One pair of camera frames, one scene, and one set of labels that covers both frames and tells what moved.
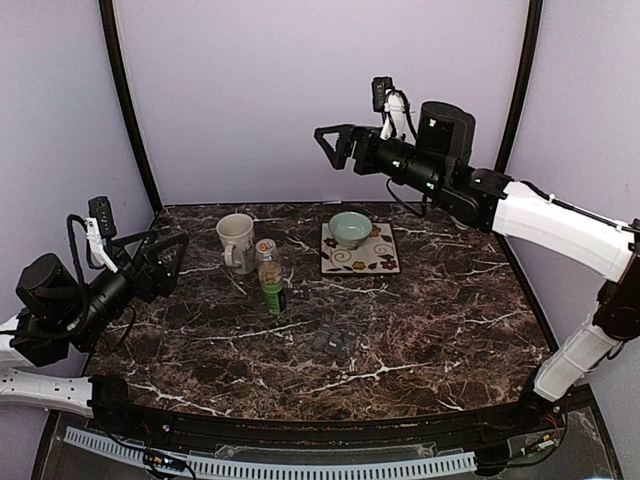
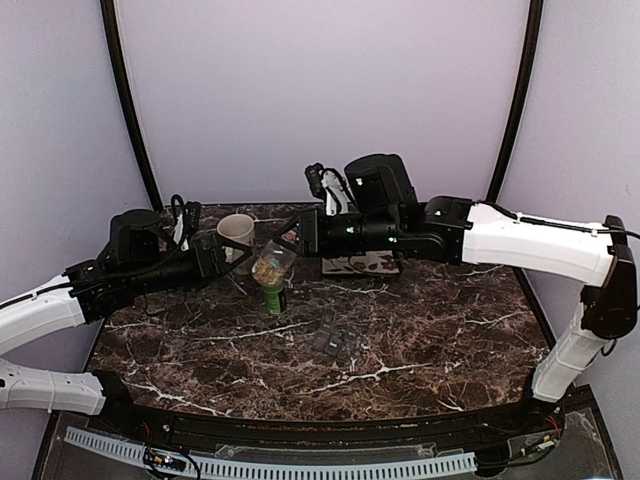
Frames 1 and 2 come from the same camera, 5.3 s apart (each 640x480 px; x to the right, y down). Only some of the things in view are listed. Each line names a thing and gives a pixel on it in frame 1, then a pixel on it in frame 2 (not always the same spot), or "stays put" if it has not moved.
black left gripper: [159, 281] to [216, 258]
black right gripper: [366, 136] to [312, 238]
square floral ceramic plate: [377, 255] stays put
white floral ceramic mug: [240, 252] stays put
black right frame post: [534, 28] stays put
